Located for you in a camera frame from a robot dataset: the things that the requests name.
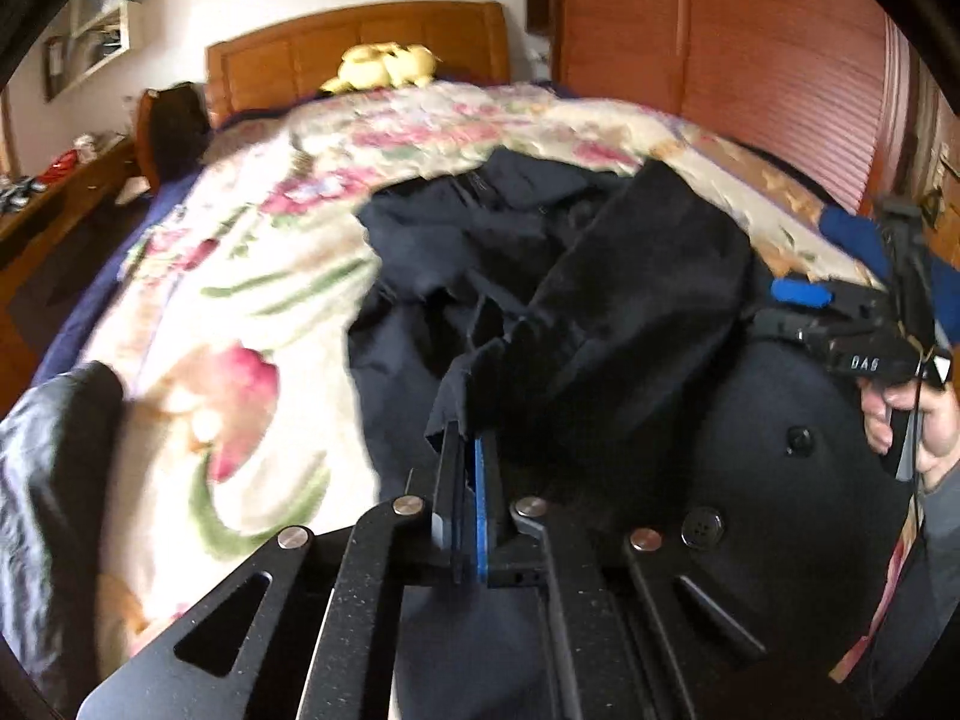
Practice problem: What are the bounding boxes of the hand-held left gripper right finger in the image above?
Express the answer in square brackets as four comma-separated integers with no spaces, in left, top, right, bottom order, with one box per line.
[472,435,781,720]

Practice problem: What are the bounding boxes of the white wall shelf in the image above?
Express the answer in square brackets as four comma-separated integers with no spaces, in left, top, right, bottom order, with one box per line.
[41,0,143,102]

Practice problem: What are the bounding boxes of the wooden chair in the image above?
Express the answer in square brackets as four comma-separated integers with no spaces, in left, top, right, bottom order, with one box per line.
[135,84,211,190]

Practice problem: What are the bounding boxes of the black bag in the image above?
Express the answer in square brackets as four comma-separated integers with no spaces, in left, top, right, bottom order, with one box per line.
[150,84,212,181]

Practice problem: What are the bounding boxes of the person's right forearm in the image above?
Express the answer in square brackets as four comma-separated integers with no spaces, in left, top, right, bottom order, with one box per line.
[919,465,960,620]

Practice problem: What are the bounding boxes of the navy bed sheet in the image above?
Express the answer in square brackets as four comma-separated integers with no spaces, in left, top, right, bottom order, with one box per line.
[45,165,226,376]

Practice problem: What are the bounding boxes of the floral blanket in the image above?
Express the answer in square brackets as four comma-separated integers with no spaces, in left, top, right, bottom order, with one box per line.
[37,79,886,661]

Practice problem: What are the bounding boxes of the black shiny jacket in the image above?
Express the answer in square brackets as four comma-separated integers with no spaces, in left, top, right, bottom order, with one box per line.
[0,361,128,691]

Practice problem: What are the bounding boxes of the wooden louvred wardrobe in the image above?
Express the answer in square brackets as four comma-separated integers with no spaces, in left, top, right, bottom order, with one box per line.
[551,0,960,271]

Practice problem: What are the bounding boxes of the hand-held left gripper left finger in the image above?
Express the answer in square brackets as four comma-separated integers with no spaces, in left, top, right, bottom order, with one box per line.
[75,420,470,720]

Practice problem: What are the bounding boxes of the wooden desk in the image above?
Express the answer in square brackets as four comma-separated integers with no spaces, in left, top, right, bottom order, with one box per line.
[0,131,140,376]

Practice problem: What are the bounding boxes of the black trench coat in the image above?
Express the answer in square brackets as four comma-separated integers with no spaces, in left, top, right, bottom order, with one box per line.
[345,148,935,720]

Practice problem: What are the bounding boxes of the wooden bed headboard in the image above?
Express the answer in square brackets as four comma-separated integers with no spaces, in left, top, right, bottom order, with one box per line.
[206,0,515,128]

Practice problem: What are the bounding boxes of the yellow plush toy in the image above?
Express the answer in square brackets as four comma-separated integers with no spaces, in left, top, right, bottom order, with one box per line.
[319,43,440,95]

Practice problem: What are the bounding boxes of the black gadget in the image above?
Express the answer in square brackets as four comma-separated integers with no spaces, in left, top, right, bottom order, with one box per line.
[0,176,46,211]

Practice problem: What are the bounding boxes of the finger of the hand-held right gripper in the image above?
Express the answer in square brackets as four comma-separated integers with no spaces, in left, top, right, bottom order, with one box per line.
[772,279,835,308]
[750,310,827,347]

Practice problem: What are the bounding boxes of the person's right hand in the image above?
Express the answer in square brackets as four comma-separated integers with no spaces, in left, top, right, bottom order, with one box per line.
[861,379,960,494]

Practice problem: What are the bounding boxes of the blue cloth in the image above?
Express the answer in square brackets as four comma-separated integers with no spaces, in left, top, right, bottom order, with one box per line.
[817,206,893,290]

